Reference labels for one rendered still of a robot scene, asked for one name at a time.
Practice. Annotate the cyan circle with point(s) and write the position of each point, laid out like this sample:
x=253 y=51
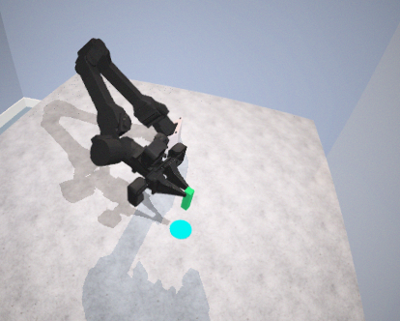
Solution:
x=180 y=229

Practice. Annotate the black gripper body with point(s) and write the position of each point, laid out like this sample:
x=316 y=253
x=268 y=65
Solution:
x=135 y=188

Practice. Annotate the green rectangular post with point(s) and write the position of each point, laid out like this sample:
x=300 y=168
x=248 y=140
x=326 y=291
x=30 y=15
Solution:
x=187 y=200

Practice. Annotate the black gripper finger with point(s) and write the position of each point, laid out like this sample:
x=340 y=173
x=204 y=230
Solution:
x=162 y=186
x=175 y=177

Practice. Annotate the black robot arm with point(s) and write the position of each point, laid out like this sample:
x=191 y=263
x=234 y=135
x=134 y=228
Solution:
x=107 y=147

